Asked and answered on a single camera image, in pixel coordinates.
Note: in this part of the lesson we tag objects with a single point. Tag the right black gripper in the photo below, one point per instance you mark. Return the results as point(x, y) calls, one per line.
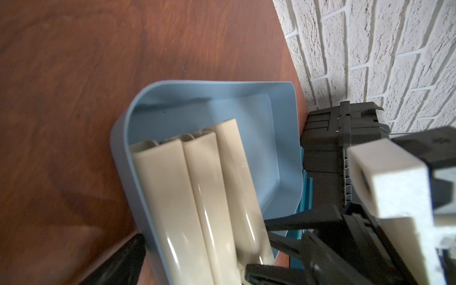
point(360, 239)

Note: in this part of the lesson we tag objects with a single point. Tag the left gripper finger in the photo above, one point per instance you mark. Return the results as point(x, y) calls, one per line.
point(123, 267)

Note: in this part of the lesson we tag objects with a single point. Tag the blue plastic tray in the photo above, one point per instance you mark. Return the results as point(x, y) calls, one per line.
point(267, 118)

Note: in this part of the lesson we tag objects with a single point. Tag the black plastic toolbox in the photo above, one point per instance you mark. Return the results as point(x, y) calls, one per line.
point(327, 135)

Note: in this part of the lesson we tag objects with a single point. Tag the beige block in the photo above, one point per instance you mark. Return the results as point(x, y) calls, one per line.
point(249, 231)
point(165, 183)
point(205, 171)

